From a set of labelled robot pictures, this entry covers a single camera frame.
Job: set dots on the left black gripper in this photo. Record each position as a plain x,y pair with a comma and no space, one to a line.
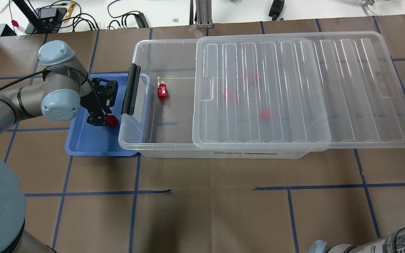
89,102

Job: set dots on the red block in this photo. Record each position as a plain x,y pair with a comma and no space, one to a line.
229,95
111,121
251,76
162,92
266,114

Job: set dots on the clear plastic box lid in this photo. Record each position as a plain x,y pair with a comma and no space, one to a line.
364,100

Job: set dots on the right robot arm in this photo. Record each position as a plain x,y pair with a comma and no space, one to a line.
357,214

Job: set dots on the blue plastic tray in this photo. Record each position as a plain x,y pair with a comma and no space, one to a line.
84,139

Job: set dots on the clear plastic storage box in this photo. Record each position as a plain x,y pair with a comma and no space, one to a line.
188,105

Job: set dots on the red block back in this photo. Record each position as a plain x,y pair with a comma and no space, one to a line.
251,76

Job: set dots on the black box latch handle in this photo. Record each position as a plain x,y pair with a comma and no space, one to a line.
133,79

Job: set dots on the aluminium frame post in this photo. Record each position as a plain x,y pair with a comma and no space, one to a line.
204,14

